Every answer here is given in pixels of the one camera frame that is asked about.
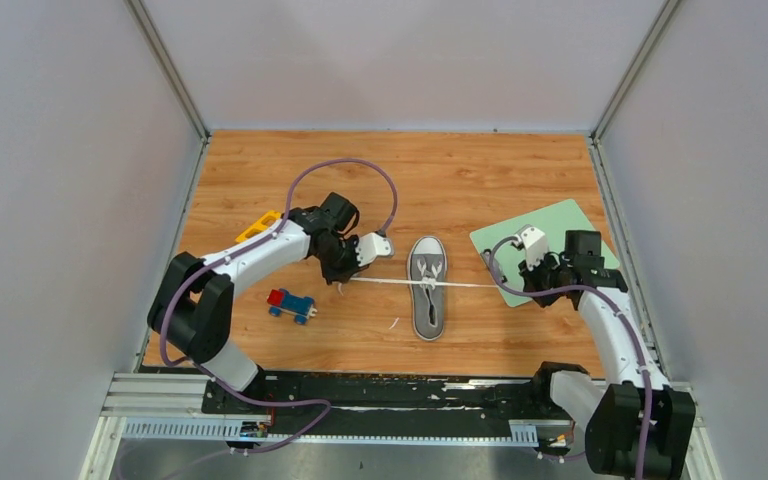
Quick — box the grey canvas sneaker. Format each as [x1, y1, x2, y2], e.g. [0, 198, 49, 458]
[407, 236, 448, 341]

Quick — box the white shoelace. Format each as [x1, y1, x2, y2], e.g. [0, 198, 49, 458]
[331, 258, 496, 291]

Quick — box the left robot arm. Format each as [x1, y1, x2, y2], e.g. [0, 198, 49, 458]
[147, 193, 362, 413]

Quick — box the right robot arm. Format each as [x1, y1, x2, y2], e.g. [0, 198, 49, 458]
[515, 225, 696, 479]

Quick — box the blue red toy car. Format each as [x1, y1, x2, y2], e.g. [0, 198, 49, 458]
[266, 289, 318, 325]

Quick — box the yellow toy block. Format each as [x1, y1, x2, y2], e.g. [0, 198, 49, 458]
[235, 210, 282, 243]

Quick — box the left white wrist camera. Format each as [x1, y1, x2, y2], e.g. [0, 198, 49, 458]
[355, 232, 395, 268]

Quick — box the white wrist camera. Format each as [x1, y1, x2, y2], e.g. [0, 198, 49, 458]
[355, 232, 395, 268]
[513, 224, 549, 271]

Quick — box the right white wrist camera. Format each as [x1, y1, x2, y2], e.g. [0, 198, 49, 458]
[513, 224, 549, 271]

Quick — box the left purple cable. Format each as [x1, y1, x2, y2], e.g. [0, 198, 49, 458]
[158, 157, 401, 458]

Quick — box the purple cable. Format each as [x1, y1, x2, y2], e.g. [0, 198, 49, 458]
[158, 157, 401, 458]
[487, 236, 655, 480]

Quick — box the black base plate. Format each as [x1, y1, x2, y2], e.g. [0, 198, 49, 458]
[201, 370, 575, 441]

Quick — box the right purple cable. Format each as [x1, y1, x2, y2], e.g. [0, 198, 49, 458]
[487, 236, 655, 480]

